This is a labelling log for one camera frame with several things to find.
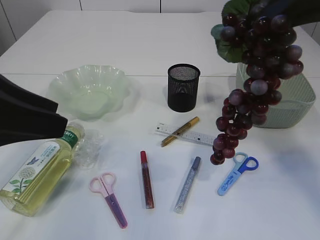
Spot pink purple scissors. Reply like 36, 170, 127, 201
89, 172, 128, 229

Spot clear plastic ruler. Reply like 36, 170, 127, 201
154, 122, 215, 146

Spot blue capped scissors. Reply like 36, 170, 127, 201
217, 152, 259, 197

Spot clear plastic sheet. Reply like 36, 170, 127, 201
73, 129, 104, 170

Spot green woven plastic basket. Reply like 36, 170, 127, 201
235, 61, 317, 129

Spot yellow tea bottle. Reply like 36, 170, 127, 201
0, 122, 85, 217

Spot silver glitter glue tube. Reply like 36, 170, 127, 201
173, 156, 201, 214

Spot purple artificial grape bunch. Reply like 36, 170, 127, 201
210, 0, 304, 165

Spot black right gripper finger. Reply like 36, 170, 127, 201
259, 0, 320, 27

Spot red glitter glue tube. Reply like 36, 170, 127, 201
140, 150, 155, 209

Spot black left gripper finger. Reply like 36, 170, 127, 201
0, 74, 58, 113
0, 101, 68, 146

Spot gold marker pen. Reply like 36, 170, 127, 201
161, 116, 200, 148

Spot black mesh pen cup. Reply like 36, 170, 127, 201
167, 63, 201, 113

